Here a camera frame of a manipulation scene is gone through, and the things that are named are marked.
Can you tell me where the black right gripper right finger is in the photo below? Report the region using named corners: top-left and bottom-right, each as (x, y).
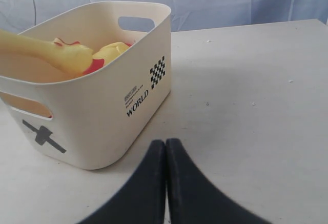
top-left (166, 138), bottom-right (259, 223)

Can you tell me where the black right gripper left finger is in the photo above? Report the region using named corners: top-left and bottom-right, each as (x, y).
top-left (80, 140), bottom-right (166, 224)

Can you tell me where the headless yellow rubber chicken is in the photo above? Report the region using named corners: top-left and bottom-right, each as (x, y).
top-left (83, 42), bottom-right (131, 75)

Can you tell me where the cream bin marked X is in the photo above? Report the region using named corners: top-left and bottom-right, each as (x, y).
top-left (1, 1), bottom-right (171, 170)

